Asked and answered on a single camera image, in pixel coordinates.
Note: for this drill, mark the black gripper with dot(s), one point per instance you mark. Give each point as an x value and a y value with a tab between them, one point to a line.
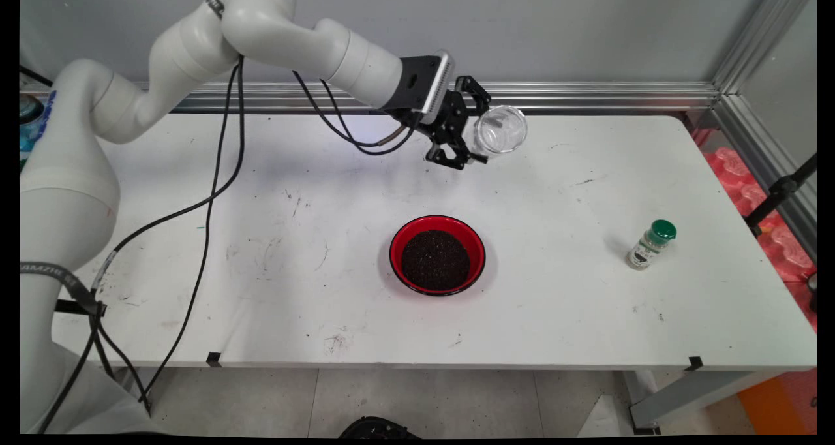
449	120

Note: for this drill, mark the clear plastic jar black seeds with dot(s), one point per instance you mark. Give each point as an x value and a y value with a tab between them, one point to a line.
502	130

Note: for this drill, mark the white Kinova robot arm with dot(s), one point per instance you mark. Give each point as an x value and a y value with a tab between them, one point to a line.
274	24

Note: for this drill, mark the red bowl black rim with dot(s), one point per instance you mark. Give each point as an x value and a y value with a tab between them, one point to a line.
408	236

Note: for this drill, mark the black seeds heap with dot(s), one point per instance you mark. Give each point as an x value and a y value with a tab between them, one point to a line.
436	261

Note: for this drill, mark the green capped spice bottle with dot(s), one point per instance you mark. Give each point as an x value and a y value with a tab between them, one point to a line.
649	246

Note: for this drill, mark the red bubble wrap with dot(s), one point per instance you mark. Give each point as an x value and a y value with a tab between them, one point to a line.
737	171

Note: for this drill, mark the black object on floor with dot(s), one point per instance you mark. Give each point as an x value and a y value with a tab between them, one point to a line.
378	429

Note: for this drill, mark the black stand pole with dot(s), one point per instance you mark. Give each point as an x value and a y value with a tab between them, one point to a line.
783	187

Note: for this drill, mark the black tape piece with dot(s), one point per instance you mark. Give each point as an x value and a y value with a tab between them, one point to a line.
214	359
694	364

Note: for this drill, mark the grey metal table leg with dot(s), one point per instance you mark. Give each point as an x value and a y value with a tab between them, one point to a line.
156	381
691	393

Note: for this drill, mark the black round object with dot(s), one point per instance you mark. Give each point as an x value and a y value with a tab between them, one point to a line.
813	291

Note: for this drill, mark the orange box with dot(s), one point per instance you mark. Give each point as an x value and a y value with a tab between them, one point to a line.
779	402

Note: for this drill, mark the blue bubble wrap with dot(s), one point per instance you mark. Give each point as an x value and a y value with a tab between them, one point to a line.
29	141

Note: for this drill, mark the glass jar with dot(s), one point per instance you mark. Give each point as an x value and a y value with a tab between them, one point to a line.
29	109

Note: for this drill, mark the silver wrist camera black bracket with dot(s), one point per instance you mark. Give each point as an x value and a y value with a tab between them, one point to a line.
417	83

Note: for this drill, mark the long aluminium frame rail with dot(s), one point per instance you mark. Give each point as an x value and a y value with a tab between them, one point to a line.
620	96

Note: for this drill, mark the short aluminium frame rail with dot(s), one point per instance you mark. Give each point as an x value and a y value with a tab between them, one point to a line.
770	164

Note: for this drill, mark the aluminium frame upright post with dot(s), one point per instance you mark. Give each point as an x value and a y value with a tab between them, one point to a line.
763	34

